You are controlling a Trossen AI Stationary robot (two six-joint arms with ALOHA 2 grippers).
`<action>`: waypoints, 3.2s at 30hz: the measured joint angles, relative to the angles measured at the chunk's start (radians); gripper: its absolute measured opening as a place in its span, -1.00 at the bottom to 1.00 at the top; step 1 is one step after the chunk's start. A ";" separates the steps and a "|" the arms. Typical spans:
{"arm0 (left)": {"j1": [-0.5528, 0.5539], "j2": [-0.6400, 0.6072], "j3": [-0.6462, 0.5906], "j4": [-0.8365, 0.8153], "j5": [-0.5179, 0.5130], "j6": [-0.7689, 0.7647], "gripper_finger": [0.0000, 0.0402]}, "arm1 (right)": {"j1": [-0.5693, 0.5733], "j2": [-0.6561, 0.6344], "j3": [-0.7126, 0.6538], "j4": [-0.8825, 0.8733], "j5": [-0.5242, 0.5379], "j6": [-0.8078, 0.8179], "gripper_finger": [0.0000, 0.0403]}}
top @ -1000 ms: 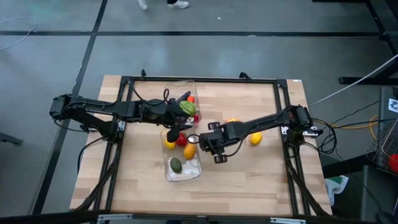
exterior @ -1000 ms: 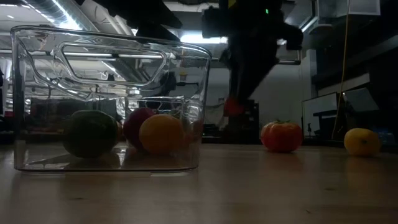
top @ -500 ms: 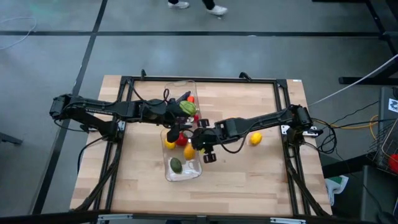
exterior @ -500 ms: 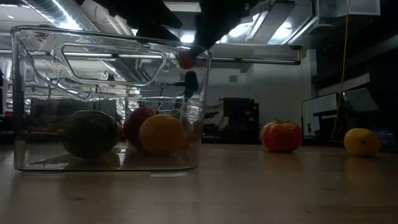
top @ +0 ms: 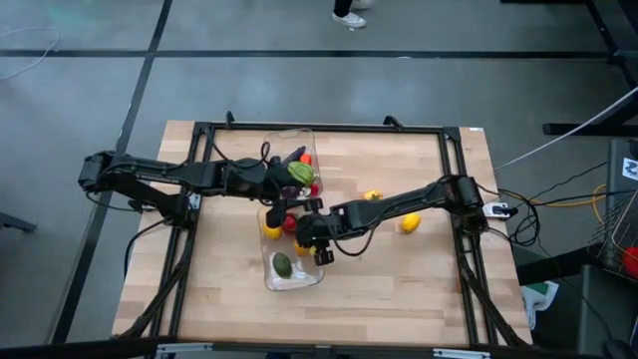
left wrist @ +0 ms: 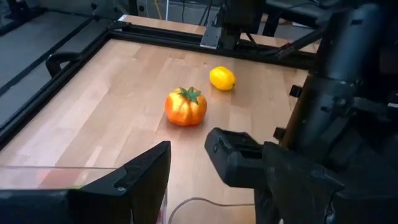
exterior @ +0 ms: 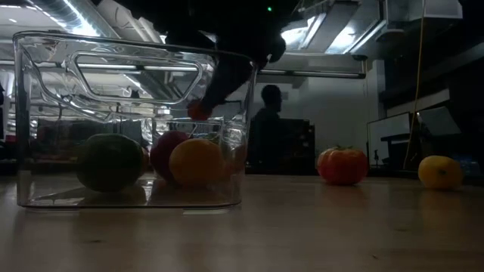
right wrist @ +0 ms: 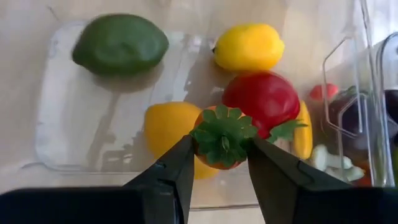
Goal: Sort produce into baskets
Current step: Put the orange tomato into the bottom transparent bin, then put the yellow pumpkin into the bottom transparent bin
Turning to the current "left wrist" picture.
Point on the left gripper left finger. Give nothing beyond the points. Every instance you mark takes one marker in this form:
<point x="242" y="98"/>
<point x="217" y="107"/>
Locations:
<point x="149" y="180"/>

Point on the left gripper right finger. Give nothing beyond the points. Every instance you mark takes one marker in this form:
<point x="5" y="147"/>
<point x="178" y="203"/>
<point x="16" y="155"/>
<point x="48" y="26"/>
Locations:
<point x="295" y="193"/>

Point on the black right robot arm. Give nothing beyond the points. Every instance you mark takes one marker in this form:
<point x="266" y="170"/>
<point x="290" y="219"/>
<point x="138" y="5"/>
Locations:
<point x="348" y="40"/>

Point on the orange pumpkin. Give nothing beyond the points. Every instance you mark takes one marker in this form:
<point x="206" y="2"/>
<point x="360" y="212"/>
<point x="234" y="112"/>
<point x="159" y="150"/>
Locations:
<point x="183" y="109"/>

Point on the yellow lemon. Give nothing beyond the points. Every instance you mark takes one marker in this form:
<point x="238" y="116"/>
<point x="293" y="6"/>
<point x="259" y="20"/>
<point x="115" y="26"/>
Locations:
<point x="221" y="78"/>

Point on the clear plastic bin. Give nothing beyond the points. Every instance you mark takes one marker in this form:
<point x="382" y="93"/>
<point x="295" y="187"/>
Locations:
<point x="31" y="177"/>

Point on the black table frame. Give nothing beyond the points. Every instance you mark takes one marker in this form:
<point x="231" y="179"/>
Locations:
<point x="155" y="35"/>

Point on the black frame clamp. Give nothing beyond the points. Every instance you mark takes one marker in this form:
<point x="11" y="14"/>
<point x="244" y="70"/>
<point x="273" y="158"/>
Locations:
<point x="49" y="63"/>

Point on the black stand frame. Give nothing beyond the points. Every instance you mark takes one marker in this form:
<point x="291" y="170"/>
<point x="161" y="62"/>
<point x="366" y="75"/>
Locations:
<point x="15" y="12"/>

